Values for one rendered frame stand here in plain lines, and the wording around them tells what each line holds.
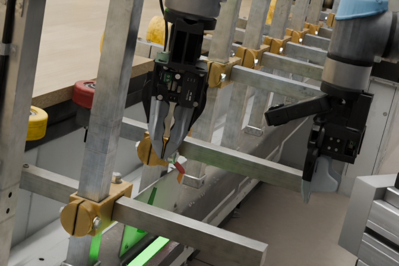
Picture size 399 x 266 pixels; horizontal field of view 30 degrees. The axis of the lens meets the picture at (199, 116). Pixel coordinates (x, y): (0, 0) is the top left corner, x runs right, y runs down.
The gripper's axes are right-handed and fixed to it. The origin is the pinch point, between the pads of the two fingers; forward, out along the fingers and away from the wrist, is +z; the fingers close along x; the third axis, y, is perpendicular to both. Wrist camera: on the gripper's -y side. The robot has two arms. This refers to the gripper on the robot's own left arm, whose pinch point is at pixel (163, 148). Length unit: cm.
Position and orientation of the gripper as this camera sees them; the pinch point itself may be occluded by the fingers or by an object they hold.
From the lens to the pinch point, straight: 107.4
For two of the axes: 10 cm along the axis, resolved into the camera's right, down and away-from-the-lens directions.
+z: -2.0, 9.4, 2.7
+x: 9.8, 1.9, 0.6
